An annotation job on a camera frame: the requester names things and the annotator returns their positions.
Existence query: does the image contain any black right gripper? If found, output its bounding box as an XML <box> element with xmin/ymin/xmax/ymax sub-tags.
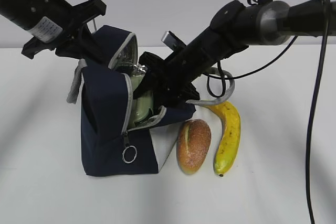
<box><xmin>133</xmin><ymin>43</ymin><xmax>228</xmax><ymax>112</ymax></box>

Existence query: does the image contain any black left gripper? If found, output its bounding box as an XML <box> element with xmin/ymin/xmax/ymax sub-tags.
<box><xmin>22</xmin><ymin>0</ymin><xmax>110</xmax><ymax>66</ymax></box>

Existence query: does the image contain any green lunch box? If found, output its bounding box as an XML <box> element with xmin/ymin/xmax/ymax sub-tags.
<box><xmin>125</xmin><ymin>74</ymin><xmax>155</xmax><ymax>127</ymax></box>

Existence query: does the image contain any brown bread roll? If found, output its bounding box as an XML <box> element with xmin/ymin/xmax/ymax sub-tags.
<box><xmin>176</xmin><ymin>119</ymin><xmax>212</xmax><ymax>175</ymax></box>

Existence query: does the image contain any navy blue lunch bag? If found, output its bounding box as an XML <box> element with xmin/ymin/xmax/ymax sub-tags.
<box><xmin>67</xmin><ymin>24</ymin><xmax>236</xmax><ymax>177</ymax></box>

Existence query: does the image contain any yellow banana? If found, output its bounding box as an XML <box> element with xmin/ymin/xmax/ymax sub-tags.
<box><xmin>206</xmin><ymin>101</ymin><xmax>241</xmax><ymax>177</ymax></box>

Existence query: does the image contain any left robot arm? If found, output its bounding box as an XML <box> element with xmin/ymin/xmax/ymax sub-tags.
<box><xmin>1</xmin><ymin>0</ymin><xmax>107</xmax><ymax>64</ymax></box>

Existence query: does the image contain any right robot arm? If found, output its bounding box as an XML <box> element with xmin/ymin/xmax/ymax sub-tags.
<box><xmin>133</xmin><ymin>0</ymin><xmax>335</xmax><ymax>106</ymax></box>

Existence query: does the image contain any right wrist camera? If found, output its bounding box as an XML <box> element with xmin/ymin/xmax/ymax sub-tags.
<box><xmin>161</xmin><ymin>31</ymin><xmax>186</xmax><ymax>51</ymax></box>

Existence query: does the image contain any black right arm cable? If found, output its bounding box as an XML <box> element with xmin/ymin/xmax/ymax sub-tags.
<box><xmin>206</xmin><ymin>0</ymin><xmax>331</xmax><ymax>224</ymax></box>

